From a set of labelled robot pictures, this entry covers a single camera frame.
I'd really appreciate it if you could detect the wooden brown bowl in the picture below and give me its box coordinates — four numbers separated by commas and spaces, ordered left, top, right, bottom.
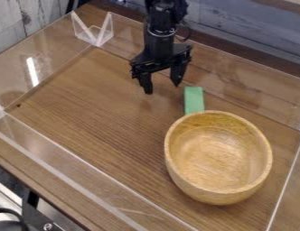
165, 110, 273, 206

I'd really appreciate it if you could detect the black table frame bracket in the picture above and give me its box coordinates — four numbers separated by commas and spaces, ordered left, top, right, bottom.
22, 190, 79, 231

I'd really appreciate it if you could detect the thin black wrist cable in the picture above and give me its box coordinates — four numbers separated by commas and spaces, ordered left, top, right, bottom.
174, 21, 194, 43

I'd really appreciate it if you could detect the green rectangular block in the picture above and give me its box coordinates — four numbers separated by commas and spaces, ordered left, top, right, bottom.
183, 87, 205, 115

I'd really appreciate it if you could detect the clear acrylic corner bracket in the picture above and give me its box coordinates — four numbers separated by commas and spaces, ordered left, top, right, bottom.
70, 12, 114, 47

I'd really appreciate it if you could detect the black cable lower left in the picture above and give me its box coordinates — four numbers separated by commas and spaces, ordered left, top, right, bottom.
0, 207, 27, 231

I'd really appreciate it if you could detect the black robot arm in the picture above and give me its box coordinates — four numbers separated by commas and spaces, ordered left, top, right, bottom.
130, 0, 193, 94

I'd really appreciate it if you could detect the clear acrylic enclosure wall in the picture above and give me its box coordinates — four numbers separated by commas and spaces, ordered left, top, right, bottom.
0, 5, 300, 231

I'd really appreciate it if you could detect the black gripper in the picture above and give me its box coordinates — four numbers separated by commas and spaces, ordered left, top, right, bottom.
130, 29, 193, 95

